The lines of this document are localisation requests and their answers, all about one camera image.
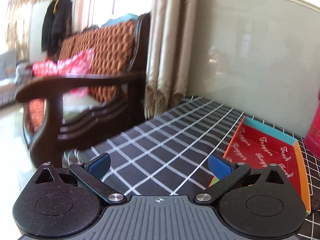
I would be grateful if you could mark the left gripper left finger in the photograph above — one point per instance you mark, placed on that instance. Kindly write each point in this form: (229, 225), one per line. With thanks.
(99, 166)

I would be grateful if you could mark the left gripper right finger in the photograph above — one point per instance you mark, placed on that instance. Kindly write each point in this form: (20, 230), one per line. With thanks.
(219, 166)

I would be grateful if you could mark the red paper tray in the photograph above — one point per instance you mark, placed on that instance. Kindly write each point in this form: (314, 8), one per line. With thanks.
(259, 145)

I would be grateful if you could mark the black white checkered tablecloth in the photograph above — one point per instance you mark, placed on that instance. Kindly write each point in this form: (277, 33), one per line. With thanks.
(169, 153)

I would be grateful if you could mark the dark wooden sofa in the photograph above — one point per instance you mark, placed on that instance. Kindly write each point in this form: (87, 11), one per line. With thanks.
(116, 81)

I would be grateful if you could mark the red thermos flask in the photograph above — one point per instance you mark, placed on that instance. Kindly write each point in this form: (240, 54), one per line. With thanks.
(312, 138)

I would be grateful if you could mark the pink plastic bag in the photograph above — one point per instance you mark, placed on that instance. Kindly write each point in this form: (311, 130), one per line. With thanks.
(79, 64)

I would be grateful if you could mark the black hanging jacket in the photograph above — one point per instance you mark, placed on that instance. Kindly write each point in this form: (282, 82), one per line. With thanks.
(57, 25)

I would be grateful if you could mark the beige curtain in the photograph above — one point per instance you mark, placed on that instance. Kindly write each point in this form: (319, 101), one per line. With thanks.
(169, 52)

